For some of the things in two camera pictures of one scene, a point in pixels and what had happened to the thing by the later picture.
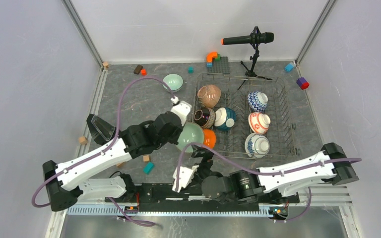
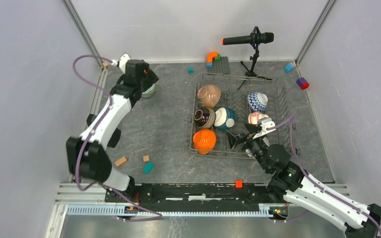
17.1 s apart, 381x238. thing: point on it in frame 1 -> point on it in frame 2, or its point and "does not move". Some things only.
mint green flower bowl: [191, 132] -> [149, 91]
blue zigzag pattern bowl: [257, 101] does not move
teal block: [148, 167] does not move
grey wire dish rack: [249, 115] does not move
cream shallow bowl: [209, 138] does not move
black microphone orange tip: [254, 38] does not move
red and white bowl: [259, 122] does not move
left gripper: [175, 139] -> [151, 77]
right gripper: [200, 151] -> [233, 141]
